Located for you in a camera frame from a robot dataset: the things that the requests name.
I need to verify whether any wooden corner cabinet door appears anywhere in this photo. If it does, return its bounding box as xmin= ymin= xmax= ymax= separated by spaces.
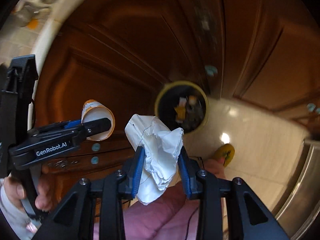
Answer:
xmin=35 ymin=0 xmax=223 ymax=134

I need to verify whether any light blue child lock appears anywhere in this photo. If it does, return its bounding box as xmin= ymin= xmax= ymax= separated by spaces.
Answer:
xmin=204 ymin=65 xmax=218 ymax=77

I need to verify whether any right yellow slipper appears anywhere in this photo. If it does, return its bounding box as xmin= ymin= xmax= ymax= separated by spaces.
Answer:
xmin=213 ymin=144 xmax=235 ymax=167

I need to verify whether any person's left hand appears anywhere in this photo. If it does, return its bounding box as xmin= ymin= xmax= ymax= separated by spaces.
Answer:
xmin=3 ymin=165 xmax=54 ymax=212

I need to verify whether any pink trousered right leg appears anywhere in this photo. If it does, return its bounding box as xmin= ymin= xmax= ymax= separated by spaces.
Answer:
xmin=123 ymin=181 xmax=199 ymax=239

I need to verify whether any round black trash bin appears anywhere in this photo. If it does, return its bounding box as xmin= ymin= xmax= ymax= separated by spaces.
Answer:
xmin=155 ymin=81 xmax=209 ymax=134

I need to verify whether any white paper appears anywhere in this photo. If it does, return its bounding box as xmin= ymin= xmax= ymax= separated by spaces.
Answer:
xmin=125 ymin=114 xmax=184 ymax=205

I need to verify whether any orange paper cup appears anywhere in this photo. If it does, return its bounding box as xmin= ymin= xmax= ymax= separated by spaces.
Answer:
xmin=81 ymin=99 xmax=115 ymax=141

